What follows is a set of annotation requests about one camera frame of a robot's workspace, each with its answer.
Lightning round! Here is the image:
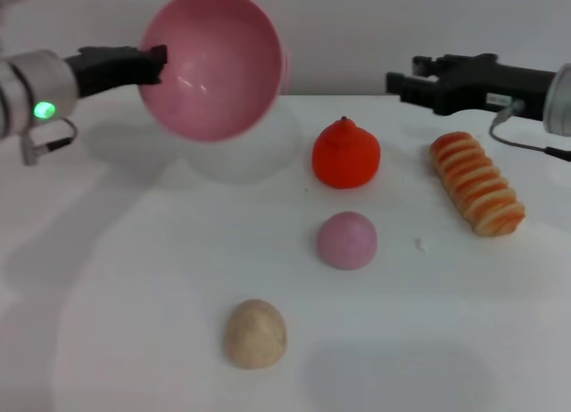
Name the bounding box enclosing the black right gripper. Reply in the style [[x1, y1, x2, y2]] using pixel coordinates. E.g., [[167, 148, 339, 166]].
[[385, 52, 559, 119]]

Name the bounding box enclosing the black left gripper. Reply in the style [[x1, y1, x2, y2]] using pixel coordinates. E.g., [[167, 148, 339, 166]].
[[63, 44, 170, 99]]

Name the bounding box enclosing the pink plastic bowl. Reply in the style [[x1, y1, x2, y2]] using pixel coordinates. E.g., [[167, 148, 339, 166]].
[[138, 0, 291, 144]]

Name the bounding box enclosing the beige egg yolk pastry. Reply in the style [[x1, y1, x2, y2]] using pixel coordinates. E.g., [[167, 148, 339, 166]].
[[222, 299, 288, 370]]

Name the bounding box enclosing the orange tangerine toy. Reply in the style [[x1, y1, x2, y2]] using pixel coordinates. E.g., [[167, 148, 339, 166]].
[[310, 115, 382, 190]]

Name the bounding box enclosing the striped bread roll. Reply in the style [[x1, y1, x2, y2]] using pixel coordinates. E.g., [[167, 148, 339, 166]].
[[429, 131, 526, 239]]

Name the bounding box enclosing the pink round bun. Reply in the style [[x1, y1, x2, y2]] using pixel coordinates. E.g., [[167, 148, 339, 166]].
[[316, 211, 378, 271]]

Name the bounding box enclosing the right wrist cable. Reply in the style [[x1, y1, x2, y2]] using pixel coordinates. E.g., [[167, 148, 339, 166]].
[[487, 98, 571, 162]]

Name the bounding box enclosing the wrist cable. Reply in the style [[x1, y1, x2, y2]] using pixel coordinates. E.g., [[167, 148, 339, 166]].
[[19, 116, 79, 167], [487, 98, 571, 162]]

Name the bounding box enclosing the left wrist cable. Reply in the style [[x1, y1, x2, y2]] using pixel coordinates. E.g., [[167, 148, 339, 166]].
[[19, 116, 79, 167]]

